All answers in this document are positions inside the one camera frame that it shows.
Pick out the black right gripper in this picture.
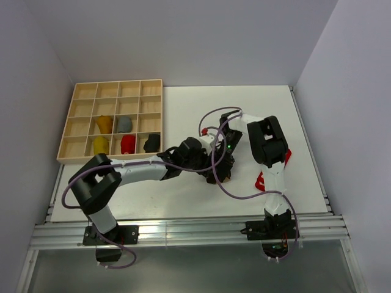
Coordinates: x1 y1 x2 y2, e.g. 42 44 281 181
213 130 243 180

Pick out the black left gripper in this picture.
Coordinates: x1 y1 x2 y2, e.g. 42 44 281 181
182 146 217 177

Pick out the brown argyle sock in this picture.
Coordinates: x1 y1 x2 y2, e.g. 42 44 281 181
206 173 231 184

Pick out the grey sock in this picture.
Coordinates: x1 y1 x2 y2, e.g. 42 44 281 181
117 116 133 133

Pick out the mustard yellow striped sock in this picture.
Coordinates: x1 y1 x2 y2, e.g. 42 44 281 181
96 115 113 134

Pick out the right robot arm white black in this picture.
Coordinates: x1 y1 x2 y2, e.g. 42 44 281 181
212 110 298 240

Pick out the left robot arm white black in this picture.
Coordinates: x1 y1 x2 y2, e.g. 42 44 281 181
67 135 216 244

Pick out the rolled black sock in tray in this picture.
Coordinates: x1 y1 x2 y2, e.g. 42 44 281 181
143 133 161 153

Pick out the red white fluffy sock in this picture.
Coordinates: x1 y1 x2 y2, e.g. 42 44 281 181
255 149 292 192

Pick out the rolled red sock in tray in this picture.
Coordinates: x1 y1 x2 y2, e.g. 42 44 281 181
120 134 136 154

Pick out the wooden compartment tray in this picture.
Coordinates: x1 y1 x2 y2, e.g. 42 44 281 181
57 79 163 164

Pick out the rolled mustard sock in tray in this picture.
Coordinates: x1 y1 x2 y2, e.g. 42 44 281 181
93 136 109 155

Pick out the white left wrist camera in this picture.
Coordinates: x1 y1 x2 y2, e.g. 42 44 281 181
199 126 221 154

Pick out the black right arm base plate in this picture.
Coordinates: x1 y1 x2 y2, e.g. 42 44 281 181
240 220 300 241

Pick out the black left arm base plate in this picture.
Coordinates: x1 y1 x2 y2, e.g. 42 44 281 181
82 225 139 246

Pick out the aluminium rail frame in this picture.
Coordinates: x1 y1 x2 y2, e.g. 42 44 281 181
17 85 367 292

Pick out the black box under rail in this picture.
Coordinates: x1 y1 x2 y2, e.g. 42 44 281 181
95 248 122 263

